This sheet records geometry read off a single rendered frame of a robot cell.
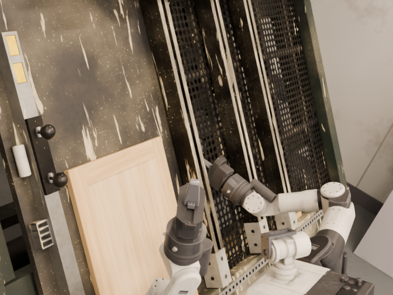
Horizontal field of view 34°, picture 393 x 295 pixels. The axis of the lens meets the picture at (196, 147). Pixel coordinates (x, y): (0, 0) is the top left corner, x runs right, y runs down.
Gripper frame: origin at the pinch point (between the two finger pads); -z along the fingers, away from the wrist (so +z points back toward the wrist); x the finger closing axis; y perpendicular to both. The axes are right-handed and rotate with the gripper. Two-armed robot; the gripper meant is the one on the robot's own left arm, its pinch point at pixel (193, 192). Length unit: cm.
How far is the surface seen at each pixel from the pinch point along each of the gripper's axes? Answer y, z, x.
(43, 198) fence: -36.5, 27.8, 19.9
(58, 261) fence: -31, 42, 12
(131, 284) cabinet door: -12, 63, 25
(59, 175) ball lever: -31.4, 15.7, 16.2
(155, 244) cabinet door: -7, 61, 40
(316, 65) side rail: 57, 68, 177
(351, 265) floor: 125, 232, 202
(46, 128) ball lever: -35.8, 6.3, 21.6
